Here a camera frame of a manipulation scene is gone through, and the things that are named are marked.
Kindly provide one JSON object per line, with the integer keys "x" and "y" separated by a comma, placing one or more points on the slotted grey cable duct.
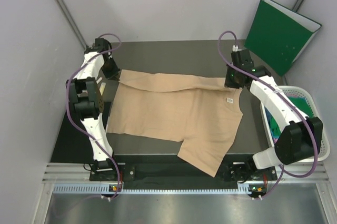
{"x": 110, "y": 189}

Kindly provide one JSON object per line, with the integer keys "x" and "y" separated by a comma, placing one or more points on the yellow marker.
{"x": 102, "y": 88}

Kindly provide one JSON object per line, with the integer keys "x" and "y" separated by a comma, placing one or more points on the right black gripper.
{"x": 228, "y": 83}

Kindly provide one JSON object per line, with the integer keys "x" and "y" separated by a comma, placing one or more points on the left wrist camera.
{"x": 102, "y": 44}

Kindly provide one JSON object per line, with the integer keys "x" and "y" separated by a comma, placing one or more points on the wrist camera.
{"x": 102, "y": 44}
{"x": 242, "y": 59}

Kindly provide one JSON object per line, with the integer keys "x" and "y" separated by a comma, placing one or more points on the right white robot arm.
{"x": 301, "y": 135}

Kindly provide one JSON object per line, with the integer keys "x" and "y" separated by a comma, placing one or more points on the beige t shirt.
{"x": 199, "y": 112}

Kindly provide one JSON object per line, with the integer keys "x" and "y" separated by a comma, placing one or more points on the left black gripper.
{"x": 113, "y": 74}

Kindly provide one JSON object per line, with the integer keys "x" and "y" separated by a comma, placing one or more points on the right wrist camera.
{"x": 242, "y": 59}

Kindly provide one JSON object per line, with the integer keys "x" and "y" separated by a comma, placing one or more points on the green ring binder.
{"x": 279, "y": 35}

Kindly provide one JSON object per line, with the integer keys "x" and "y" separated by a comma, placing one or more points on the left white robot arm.
{"x": 85, "y": 107}

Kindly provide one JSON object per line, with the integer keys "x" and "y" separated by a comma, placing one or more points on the blue pink t shirt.
{"x": 273, "y": 126}

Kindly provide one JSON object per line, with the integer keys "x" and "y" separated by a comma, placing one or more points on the green t shirt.
{"x": 301, "y": 104}

